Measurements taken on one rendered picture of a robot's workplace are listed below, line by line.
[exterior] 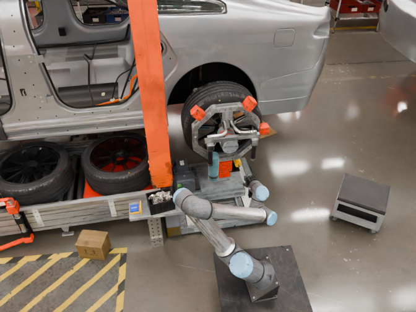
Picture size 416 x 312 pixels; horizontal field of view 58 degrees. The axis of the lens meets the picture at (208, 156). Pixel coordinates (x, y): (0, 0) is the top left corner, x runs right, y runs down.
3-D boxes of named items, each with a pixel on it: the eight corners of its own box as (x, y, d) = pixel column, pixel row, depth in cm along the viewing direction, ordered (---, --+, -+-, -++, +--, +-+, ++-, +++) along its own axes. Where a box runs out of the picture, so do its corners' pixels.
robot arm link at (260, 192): (254, 200, 247) (259, 186, 246) (248, 194, 259) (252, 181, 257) (267, 202, 250) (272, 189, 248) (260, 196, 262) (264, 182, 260)
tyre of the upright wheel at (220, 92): (173, 90, 299) (187, 150, 343) (176, 106, 281) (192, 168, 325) (252, 71, 302) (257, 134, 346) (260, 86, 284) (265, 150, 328)
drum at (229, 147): (232, 137, 309) (233, 122, 300) (239, 153, 293) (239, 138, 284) (215, 138, 307) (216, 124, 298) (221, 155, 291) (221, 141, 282)
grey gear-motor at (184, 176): (189, 174, 376) (188, 148, 353) (196, 205, 345) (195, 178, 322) (171, 177, 373) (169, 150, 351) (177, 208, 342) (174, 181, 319)
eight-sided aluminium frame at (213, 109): (254, 152, 325) (259, 99, 289) (256, 157, 320) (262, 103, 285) (192, 160, 317) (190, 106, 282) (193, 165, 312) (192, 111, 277)
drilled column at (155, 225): (163, 236, 328) (158, 204, 300) (163, 246, 320) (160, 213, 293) (151, 238, 326) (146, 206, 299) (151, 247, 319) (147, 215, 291)
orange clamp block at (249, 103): (247, 107, 294) (254, 98, 290) (250, 112, 288) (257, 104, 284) (241, 103, 290) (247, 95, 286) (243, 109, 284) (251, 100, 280)
